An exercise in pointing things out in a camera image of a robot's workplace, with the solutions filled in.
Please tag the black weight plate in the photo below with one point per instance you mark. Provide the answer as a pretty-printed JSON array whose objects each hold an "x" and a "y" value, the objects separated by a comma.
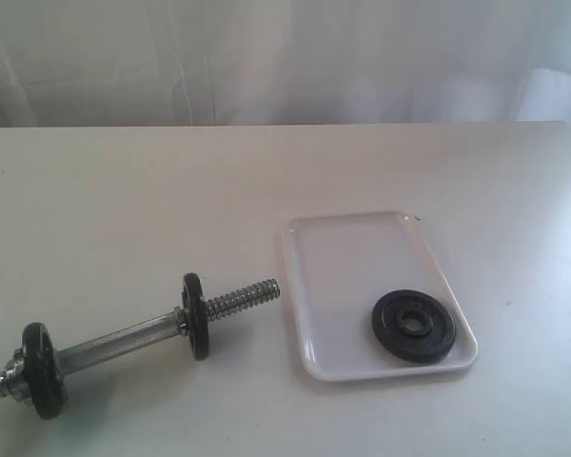
[{"x": 413, "y": 326}]

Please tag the chrome threaded dumbbell bar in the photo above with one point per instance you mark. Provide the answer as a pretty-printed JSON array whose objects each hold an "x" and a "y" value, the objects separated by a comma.
[{"x": 156, "y": 330}]

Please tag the white plastic tray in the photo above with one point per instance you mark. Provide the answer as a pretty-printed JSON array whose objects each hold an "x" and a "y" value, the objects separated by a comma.
[{"x": 338, "y": 268}]

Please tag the black plate on right end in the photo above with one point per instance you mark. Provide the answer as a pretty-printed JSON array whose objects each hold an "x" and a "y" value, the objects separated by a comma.
[{"x": 195, "y": 316}]

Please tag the black plate on end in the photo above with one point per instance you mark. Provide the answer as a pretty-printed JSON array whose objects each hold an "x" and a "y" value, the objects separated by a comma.
[
  {"x": 195, "y": 316},
  {"x": 47, "y": 389}
]

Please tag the black plate on left end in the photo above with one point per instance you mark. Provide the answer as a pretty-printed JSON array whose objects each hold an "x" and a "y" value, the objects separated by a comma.
[{"x": 47, "y": 389}]

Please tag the chrome spin-lock nut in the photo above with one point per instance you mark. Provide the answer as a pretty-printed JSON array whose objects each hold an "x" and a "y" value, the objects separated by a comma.
[{"x": 17, "y": 387}]

